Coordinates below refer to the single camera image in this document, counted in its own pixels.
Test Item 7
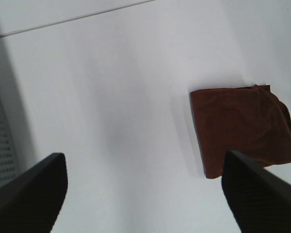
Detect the brown towel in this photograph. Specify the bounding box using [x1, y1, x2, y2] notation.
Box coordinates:
[190, 85, 291, 179]

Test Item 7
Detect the grey perforated basket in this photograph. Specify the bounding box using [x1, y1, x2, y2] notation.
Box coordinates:
[0, 75, 20, 192]

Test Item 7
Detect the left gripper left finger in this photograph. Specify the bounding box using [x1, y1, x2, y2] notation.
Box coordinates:
[0, 153, 68, 233]

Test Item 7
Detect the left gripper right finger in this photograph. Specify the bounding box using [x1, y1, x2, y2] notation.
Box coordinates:
[221, 150, 291, 233]

